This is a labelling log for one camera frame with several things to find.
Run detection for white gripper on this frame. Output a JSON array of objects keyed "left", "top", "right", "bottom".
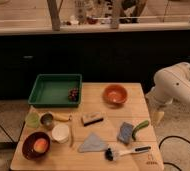
[{"left": 145, "top": 87, "right": 169, "bottom": 126}]

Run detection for wooden board eraser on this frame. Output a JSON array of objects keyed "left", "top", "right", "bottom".
[{"left": 81, "top": 113, "right": 104, "bottom": 126}]

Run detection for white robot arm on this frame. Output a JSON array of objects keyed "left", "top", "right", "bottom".
[{"left": 145, "top": 62, "right": 190, "bottom": 126}]

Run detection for green cucumber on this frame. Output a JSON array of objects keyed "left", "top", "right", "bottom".
[{"left": 132, "top": 120, "right": 150, "bottom": 141}]

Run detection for orange bowl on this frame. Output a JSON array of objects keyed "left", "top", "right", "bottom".
[{"left": 103, "top": 84, "right": 128, "bottom": 105}]

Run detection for black white dish brush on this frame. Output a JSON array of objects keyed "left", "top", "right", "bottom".
[{"left": 104, "top": 146, "right": 151, "bottom": 161}]

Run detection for blue folded cloth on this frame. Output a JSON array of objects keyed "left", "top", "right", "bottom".
[{"left": 78, "top": 133, "right": 108, "bottom": 153}]

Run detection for wooden stick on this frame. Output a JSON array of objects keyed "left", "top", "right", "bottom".
[{"left": 69, "top": 123, "right": 74, "bottom": 147}]

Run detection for dark grape bunch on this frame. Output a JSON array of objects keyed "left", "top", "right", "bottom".
[{"left": 68, "top": 88, "right": 79, "bottom": 101}]

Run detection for white cup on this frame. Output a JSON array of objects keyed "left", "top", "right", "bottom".
[{"left": 51, "top": 123, "right": 70, "bottom": 143}]

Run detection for metal cup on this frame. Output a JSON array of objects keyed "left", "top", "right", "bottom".
[{"left": 40, "top": 113, "right": 54, "bottom": 130}]

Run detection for green plastic tray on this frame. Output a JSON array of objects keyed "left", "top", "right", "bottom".
[{"left": 28, "top": 74, "right": 82, "bottom": 108}]

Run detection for peach fruit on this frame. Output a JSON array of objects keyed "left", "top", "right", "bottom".
[{"left": 33, "top": 138, "right": 48, "bottom": 153}]

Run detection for light green cup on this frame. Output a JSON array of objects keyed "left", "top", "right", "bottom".
[{"left": 25, "top": 112, "right": 40, "bottom": 128}]

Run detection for dark red bowl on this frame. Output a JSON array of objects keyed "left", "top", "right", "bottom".
[{"left": 22, "top": 132, "right": 50, "bottom": 160}]

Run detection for black cable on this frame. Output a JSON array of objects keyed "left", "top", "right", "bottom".
[{"left": 158, "top": 135, "right": 190, "bottom": 171}]

